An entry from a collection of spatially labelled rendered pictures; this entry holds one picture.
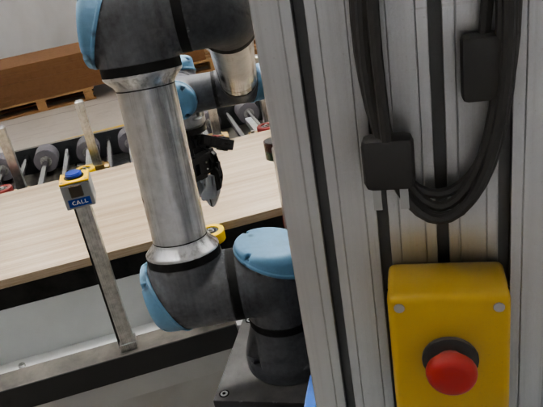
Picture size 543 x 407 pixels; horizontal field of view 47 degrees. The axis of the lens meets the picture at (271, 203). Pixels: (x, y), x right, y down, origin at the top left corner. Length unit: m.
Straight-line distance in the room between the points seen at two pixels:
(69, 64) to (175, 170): 6.50
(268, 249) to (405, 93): 0.54
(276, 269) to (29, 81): 6.60
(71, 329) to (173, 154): 1.18
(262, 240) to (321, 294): 0.44
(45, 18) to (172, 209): 7.77
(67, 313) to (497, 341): 1.61
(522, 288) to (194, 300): 0.55
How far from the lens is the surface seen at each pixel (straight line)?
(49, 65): 7.39
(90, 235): 1.60
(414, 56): 0.44
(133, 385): 1.89
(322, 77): 0.45
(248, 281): 0.94
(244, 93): 1.21
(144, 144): 0.90
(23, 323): 2.00
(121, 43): 0.87
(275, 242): 0.96
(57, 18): 8.63
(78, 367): 1.80
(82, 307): 1.96
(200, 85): 1.25
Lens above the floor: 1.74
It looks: 26 degrees down
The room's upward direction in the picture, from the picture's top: 10 degrees counter-clockwise
